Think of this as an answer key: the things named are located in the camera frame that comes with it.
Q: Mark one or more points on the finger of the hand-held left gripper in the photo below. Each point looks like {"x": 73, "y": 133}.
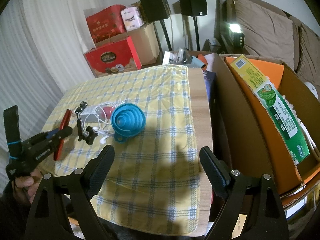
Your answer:
{"x": 48, "y": 135}
{"x": 63, "y": 133}

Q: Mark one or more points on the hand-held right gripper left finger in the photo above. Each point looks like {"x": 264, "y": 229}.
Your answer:
{"x": 98, "y": 172}

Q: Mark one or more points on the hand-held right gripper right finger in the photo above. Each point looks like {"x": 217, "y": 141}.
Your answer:
{"x": 215, "y": 172}

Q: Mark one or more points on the black clamp mount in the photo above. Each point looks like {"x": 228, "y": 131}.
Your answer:
{"x": 88, "y": 133}

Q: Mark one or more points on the blue collapsible funnel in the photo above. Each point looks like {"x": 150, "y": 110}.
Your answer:
{"x": 127, "y": 120}

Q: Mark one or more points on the cardboard box with orange lining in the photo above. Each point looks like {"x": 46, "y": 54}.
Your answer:
{"x": 265, "y": 130}

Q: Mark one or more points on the yellow green toothpaste box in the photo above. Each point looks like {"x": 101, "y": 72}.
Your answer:
{"x": 275, "y": 97}

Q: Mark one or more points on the person's left forearm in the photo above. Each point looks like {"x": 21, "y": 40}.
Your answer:
{"x": 10, "y": 212}

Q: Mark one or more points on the person's left hand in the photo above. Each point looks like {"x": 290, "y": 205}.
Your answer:
{"x": 23, "y": 182}

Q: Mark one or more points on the small red item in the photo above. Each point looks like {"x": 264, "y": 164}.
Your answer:
{"x": 108, "y": 110}

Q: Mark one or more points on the dark purple box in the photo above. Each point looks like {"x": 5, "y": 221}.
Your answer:
{"x": 210, "y": 82}

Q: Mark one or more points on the red chocolate gift box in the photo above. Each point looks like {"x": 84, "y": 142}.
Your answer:
{"x": 110, "y": 55}

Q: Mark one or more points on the white curtain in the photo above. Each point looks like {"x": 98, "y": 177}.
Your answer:
{"x": 37, "y": 42}

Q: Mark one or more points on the yellow plaid tablecloth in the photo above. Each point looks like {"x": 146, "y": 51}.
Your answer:
{"x": 150, "y": 92}

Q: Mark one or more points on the light blue hair dryer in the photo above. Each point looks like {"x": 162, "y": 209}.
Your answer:
{"x": 197, "y": 60}

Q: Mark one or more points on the red gift box gold print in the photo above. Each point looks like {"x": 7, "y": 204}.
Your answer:
{"x": 105, "y": 22}

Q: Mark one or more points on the cardboard box of clutter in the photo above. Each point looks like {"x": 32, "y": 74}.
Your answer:
{"x": 180, "y": 55}

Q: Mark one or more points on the large plain cardboard box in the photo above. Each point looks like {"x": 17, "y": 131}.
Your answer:
{"x": 147, "y": 42}

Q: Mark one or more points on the white dome nail lamp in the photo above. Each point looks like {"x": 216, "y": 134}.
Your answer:
{"x": 312, "y": 87}

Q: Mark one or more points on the pink tissue pack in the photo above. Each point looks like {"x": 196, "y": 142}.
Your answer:
{"x": 132, "y": 18}

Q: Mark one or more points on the black radio lamp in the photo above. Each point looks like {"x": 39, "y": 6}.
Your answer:
{"x": 237, "y": 40}

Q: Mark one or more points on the black speaker stand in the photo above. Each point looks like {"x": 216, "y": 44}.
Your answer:
{"x": 196, "y": 32}
{"x": 165, "y": 35}

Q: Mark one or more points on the large brown sofa cushion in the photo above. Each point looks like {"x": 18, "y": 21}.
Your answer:
{"x": 265, "y": 30}

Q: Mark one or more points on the black speaker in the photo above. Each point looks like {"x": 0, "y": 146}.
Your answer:
{"x": 191, "y": 2}
{"x": 153, "y": 5}

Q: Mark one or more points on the brown sofa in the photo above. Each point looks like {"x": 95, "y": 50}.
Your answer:
{"x": 220, "y": 15}

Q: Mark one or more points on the medium brown sofa cushion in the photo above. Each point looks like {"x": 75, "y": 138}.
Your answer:
{"x": 310, "y": 45}

